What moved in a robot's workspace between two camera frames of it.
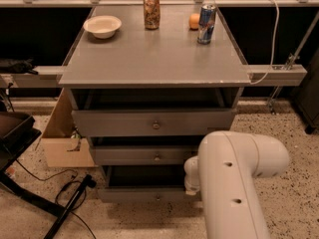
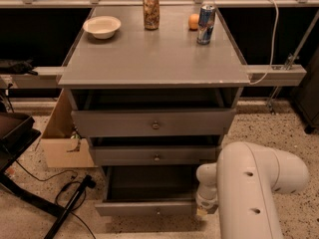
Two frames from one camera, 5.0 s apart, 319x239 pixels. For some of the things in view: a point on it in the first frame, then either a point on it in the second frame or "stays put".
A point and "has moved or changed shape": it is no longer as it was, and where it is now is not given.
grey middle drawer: x=143 y=154 stays put
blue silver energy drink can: x=206 y=23 stays put
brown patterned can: x=152 y=11 stays put
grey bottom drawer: x=144 y=184 has moved or changed shape
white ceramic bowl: x=103 y=27 stays put
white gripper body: x=191 y=178 to x=205 y=200
